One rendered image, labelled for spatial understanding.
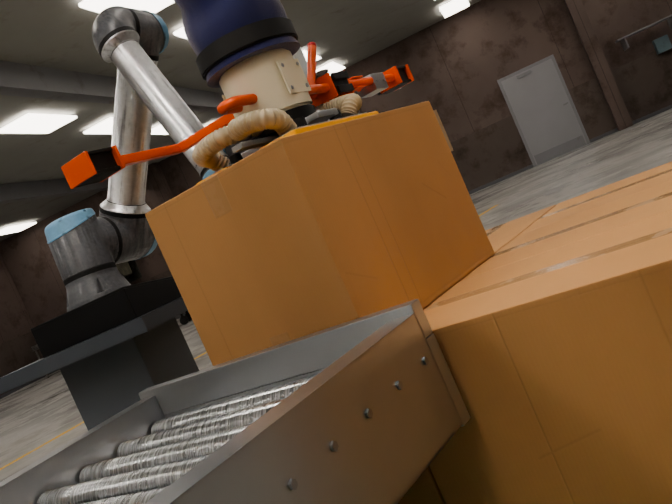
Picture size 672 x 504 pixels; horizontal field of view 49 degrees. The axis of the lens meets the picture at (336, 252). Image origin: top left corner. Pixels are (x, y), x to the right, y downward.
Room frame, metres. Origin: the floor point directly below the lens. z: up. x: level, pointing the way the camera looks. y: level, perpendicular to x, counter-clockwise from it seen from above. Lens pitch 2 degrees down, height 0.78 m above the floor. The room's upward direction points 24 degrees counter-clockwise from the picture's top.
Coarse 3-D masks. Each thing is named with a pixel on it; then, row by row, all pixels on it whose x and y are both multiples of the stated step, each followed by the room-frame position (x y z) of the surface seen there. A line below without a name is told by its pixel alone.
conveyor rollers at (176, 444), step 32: (288, 384) 1.26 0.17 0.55; (192, 416) 1.40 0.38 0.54; (224, 416) 1.23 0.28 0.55; (256, 416) 1.18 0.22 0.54; (128, 448) 1.37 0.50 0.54; (160, 448) 1.20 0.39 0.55; (192, 448) 1.14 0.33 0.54; (96, 480) 1.17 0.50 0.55; (128, 480) 1.10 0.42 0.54; (160, 480) 1.05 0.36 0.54
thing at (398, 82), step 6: (396, 66) 2.08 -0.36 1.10; (402, 66) 2.11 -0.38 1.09; (408, 66) 2.12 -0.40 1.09; (384, 72) 2.08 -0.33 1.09; (390, 72) 2.07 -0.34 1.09; (396, 72) 2.06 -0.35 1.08; (402, 72) 2.11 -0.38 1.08; (408, 72) 2.12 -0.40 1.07; (396, 78) 2.06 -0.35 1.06; (402, 78) 2.10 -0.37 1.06; (408, 78) 2.13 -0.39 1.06; (390, 84) 2.08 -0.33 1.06; (396, 84) 2.07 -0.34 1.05; (402, 84) 2.10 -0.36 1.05; (384, 90) 2.09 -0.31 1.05; (390, 90) 2.12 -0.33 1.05
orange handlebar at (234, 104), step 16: (352, 80) 1.88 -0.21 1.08; (368, 80) 1.94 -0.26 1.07; (240, 96) 1.50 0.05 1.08; (256, 96) 1.54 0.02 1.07; (224, 112) 1.51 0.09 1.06; (208, 128) 1.67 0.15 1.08; (176, 144) 1.72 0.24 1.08; (192, 144) 1.70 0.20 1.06; (128, 160) 1.59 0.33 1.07; (144, 160) 1.64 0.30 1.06
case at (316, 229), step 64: (320, 128) 1.39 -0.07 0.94; (384, 128) 1.57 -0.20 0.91; (192, 192) 1.43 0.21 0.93; (256, 192) 1.35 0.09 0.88; (320, 192) 1.32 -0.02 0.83; (384, 192) 1.48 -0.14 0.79; (448, 192) 1.69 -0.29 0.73; (192, 256) 1.48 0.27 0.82; (256, 256) 1.38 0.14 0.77; (320, 256) 1.30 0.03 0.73; (384, 256) 1.41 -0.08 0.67; (448, 256) 1.59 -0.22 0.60; (256, 320) 1.42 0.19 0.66; (320, 320) 1.34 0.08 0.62
